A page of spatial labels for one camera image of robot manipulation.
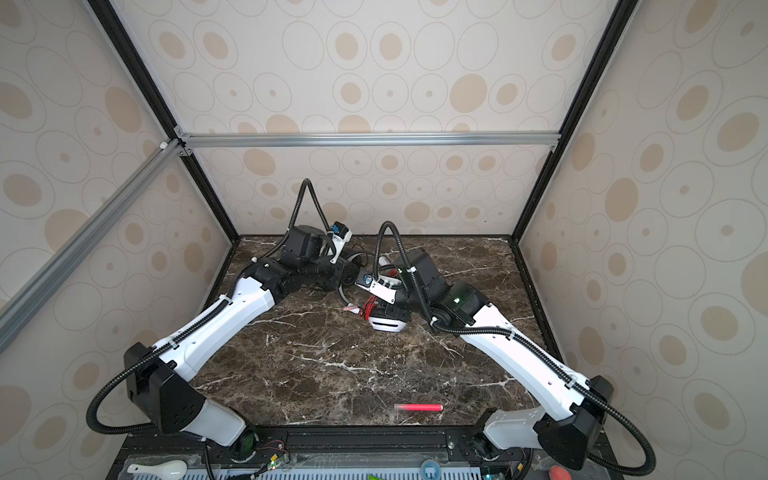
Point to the black frame post left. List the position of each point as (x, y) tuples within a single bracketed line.
[(107, 17)]

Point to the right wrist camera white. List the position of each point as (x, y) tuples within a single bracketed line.
[(384, 287)]

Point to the black blue headphones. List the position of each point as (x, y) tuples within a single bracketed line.
[(353, 263)]

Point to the aluminium rail left wall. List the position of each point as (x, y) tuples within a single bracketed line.
[(38, 290)]

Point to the pink marker pen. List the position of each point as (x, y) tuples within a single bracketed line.
[(412, 407)]

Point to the blue round cap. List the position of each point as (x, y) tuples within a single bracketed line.
[(430, 470)]

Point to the white spoon-shaped tool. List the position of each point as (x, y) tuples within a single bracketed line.
[(170, 470)]

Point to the red round object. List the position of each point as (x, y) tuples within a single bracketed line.
[(557, 472)]

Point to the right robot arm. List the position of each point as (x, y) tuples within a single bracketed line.
[(572, 408)]

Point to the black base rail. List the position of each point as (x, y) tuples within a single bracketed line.
[(362, 452)]

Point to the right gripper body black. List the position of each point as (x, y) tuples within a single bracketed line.
[(404, 304)]

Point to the horizontal aluminium rail back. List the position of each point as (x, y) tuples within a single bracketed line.
[(377, 139)]

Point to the white red headphones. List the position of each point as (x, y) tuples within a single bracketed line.
[(368, 310)]

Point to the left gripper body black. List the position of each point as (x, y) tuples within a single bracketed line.
[(322, 269)]

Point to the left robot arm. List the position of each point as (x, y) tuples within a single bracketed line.
[(158, 377)]

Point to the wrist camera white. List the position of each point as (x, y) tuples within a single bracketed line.
[(384, 287), (339, 235)]

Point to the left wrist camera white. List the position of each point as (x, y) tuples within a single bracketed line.
[(339, 235)]

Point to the black frame post right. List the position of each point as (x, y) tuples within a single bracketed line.
[(615, 28)]

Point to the black frame post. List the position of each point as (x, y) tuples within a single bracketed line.
[(107, 17), (615, 28)]

